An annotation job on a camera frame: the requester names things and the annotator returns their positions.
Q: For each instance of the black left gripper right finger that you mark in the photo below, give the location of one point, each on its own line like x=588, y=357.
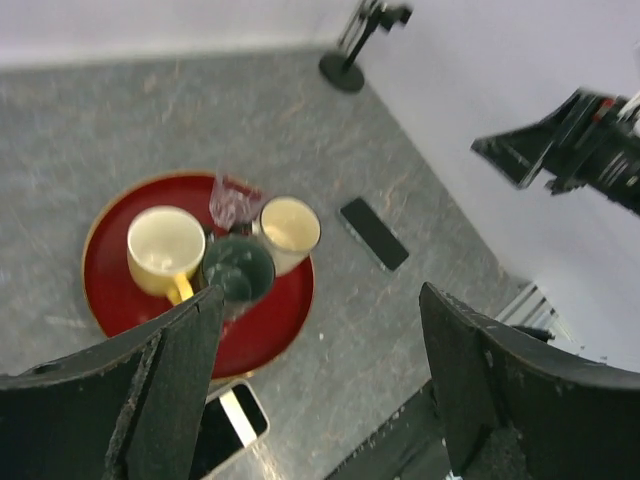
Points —
x=514, y=407

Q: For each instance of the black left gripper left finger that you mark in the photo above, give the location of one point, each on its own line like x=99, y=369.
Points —
x=127, y=408

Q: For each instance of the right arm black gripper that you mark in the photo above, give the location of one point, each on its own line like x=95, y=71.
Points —
x=592, y=141

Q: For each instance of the black phone clear case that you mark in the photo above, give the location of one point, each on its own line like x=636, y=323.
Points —
x=367, y=226

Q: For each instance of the black phone stand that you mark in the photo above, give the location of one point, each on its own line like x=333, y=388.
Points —
x=338, y=67

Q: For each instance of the black phone pink case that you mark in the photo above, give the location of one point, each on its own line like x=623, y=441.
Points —
x=233, y=420

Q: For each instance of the yellow mug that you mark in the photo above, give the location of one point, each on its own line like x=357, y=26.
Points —
x=165, y=246

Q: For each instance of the dark green mug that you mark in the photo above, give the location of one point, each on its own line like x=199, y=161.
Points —
x=240, y=266

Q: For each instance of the clear plastic tumbler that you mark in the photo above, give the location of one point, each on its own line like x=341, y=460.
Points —
x=229, y=204

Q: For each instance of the cream glass mug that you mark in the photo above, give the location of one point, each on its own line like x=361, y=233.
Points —
x=289, y=229

